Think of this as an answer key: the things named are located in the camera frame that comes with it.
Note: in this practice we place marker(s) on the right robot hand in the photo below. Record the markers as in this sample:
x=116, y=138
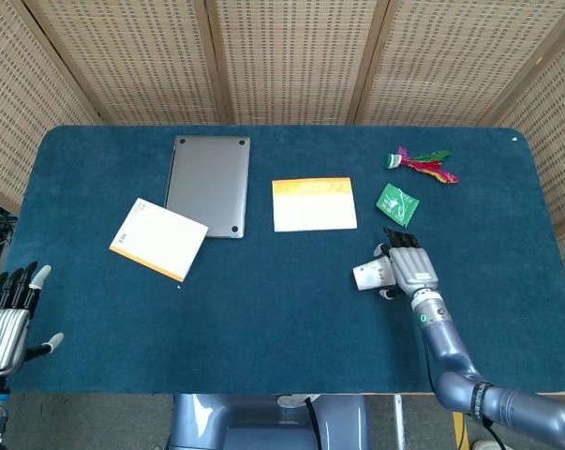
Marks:
x=415, y=269

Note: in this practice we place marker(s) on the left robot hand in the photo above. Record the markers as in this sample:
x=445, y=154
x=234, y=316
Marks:
x=5, y=323

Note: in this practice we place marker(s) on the white paper cup blue print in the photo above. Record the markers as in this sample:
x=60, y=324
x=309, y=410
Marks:
x=367, y=276

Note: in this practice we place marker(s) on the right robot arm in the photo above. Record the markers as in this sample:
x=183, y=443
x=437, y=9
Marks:
x=446, y=342

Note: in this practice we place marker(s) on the green foil sachet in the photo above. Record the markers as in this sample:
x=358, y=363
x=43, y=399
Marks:
x=396, y=204

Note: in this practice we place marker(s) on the colourful feather shuttlecock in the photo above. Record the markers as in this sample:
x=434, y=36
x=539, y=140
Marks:
x=393, y=160

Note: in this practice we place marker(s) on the white booklet orange band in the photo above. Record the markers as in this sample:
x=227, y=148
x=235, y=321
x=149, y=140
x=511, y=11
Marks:
x=315, y=211

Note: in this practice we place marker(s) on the white table leg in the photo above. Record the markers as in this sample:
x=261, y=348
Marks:
x=399, y=417

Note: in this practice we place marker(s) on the blue tablecloth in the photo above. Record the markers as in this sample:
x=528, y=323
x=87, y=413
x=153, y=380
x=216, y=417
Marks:
x=272, y=328

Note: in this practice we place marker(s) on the white square notebook yellow edge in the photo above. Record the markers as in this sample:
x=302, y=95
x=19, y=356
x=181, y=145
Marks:
x=160, y=239

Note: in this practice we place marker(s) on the grey-blue robot torso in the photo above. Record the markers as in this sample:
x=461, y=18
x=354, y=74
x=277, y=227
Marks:
x=268, y=424

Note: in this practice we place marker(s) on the grey closed laptop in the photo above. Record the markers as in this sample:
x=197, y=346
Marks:
x=212, y=183

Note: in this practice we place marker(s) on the woven wooden folding screen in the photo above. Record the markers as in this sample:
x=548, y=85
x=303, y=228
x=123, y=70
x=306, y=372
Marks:
x=291, y=56

